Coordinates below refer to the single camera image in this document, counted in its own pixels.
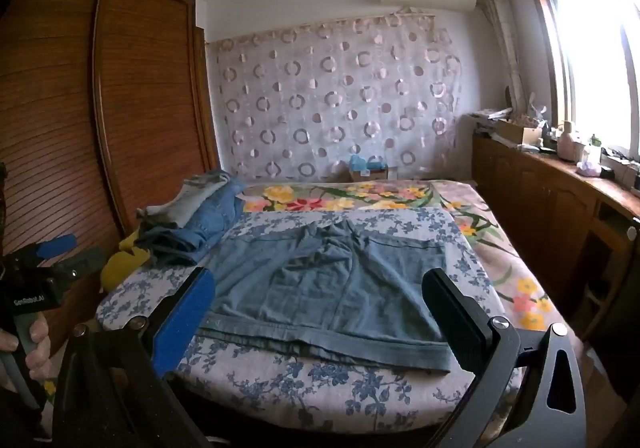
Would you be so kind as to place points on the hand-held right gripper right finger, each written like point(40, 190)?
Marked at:
point(452, 313)

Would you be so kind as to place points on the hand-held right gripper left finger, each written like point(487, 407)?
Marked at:
point(185, 323)

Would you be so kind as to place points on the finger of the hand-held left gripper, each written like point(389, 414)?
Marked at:
point(85, 263)
point(55, 246)

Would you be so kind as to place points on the blue pants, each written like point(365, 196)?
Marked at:
point(325, 288)

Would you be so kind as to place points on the grey-green pants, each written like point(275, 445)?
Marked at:
point(175, 208)

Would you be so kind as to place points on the person's left hand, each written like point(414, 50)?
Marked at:
point(36, 345)

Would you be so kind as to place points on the yellow cloth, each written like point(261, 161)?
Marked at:
point(122, 263)

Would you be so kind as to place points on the blue denim jeans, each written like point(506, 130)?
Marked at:
point(210, 223)

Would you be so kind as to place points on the wooden cabinet with counter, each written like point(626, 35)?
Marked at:
point(540, 198)

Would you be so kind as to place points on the small cardboard box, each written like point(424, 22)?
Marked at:
point(374, 175)

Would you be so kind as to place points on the wooden wardrobe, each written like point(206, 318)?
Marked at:
point(125, 103)

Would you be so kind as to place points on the light blue bag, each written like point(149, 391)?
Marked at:
point(357, 163)

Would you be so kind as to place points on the open cardboard box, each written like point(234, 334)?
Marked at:
point(525, 134)

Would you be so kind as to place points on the stack of papers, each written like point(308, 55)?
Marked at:
point(490, 114)

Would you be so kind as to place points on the white plastic bag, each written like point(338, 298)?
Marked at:
point(590, 163)

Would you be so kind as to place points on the pink bottle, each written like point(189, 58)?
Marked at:
point(565, 143)

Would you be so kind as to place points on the circle-patterned curtain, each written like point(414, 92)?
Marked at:
point(325, 103)

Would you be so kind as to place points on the pale drape bundle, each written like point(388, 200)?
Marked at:
point(500, 28)

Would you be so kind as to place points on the wooden-framed window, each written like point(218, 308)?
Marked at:
point(590, 53)

